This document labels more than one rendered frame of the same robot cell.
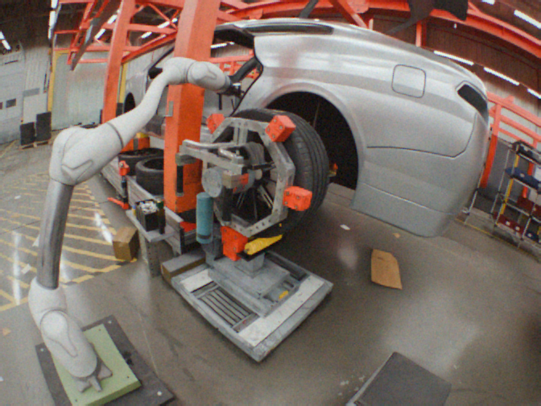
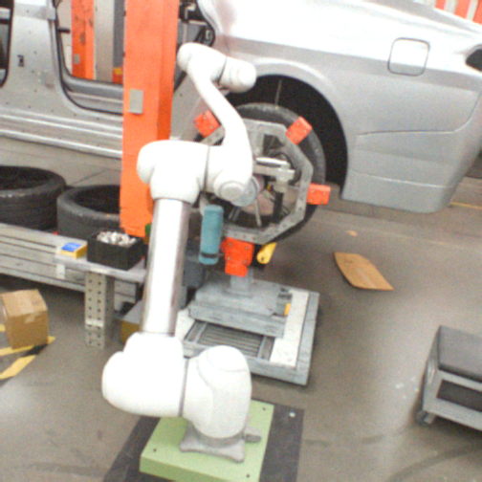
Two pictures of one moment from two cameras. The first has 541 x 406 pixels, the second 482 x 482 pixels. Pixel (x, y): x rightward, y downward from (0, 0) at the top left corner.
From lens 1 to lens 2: 125 cm
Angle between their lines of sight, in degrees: 25
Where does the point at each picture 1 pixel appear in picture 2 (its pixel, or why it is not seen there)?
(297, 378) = (351, 390)
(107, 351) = not seen: hidden behind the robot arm
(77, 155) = (245, 172)
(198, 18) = not seen: outside the picture
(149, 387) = (279, 415)
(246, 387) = (315, 414)
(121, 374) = (255, 410)
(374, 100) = (366, 83)
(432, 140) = (429, 119)
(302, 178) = (317, 176)
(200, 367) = not seen: hidden behind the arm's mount
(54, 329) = (233, 358)
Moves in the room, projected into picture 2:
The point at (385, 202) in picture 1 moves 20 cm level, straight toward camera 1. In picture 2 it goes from (379, 186) to (387, 197)
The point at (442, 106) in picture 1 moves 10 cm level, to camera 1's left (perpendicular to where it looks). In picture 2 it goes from (444, 81) to (427, 78)
